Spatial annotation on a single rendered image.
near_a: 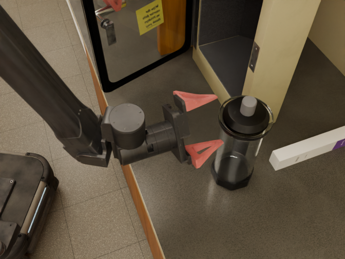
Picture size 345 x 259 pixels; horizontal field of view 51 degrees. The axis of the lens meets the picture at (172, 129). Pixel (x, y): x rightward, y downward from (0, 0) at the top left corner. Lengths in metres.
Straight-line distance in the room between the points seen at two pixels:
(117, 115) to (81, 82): 1.88
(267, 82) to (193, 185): 0.30
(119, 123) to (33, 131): 1.73
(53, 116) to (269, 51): 0.45
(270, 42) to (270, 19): 0.06
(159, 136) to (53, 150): 1.56
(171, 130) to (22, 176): 1.27
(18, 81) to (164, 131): 0.26
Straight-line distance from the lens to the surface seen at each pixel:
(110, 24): 0.86
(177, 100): 0.65
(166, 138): 0.65
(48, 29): 2.95
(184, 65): 1.14
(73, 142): 0.63
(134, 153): 0.64
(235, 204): 0.88
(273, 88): 0.89
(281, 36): 0.78
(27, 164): 1.87
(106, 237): 1.86
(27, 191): 1.79
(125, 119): 0.58
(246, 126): 0.70
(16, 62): 0.52
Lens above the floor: 1.73
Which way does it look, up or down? 54 degrees down
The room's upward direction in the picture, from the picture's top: straight up
